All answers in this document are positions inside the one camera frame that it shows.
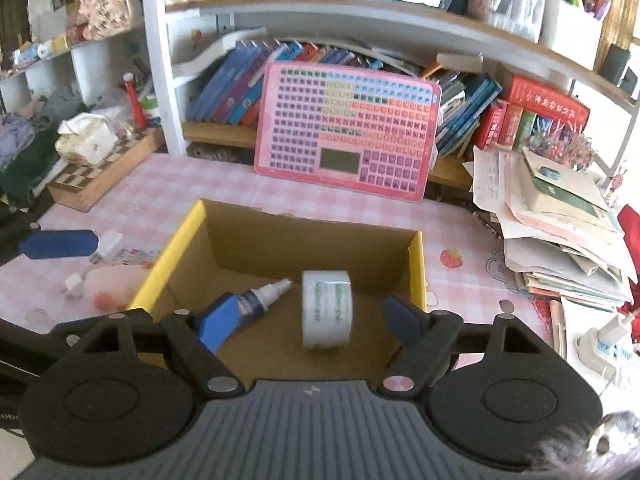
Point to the row of blue books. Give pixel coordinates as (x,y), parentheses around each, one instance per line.
(235,85)

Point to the white pen organiser box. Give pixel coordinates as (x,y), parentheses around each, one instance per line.
(515,20)
(572,35)

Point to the small black container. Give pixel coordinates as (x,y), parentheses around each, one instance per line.
(617,67)

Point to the pile of dark clothes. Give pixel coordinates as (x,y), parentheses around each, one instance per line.
(25,155)

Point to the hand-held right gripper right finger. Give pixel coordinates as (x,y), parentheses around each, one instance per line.
(402,322)

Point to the red cloth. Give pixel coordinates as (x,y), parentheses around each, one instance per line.
(631,230)

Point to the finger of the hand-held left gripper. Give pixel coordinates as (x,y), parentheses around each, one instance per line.
(55,245)

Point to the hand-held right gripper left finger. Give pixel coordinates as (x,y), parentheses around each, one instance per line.
(220,327)

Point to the pile of papers and books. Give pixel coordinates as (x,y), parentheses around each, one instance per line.
(550,250)

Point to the row of leaning books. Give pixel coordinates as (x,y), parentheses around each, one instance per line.
(465,115)

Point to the green standing book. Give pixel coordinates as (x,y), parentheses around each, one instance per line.
(522,130)

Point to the clear packing tape roll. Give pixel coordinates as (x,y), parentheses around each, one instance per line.
(325,310)

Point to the wooden chess box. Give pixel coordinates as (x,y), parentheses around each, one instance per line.
(100,180)

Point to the thick red dictionary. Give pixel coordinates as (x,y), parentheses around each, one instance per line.
(545,102)

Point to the yellow cardboard box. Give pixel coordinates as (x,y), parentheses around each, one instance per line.
(310,245)

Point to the pink squishy toy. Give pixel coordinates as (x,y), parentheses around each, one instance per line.
(115,282)

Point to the white bookshelf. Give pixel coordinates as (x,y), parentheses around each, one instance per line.
(160,85)

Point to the colourful sticker sheet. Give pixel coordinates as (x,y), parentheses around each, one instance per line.
(137,256)

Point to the red standing book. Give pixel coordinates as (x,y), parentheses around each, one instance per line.
(491,127)

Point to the crumpled white plastic bag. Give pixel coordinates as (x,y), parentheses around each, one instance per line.
(87,137)

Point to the multicoloured craft bundle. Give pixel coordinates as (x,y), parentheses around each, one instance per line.
(565,145)

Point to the grey fluffy fur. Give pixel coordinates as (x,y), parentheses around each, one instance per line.
(590,452)

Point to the thick green-cover book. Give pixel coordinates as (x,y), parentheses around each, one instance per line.
(565,195)

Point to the pink learning board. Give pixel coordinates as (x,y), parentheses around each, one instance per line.
(345,125)

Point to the red bottle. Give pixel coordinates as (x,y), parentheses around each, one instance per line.
(136,105)

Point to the blue bottle with white nozzle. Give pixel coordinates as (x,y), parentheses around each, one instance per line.
(260,297)

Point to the group of small figurines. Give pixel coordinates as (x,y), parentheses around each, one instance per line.
(40,52)

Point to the small white bottle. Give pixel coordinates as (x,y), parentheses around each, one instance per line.
(107,245)

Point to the small white capped vial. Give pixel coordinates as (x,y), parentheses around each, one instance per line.
(73,285)

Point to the white power strip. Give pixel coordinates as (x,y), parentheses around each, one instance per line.
(595,355)

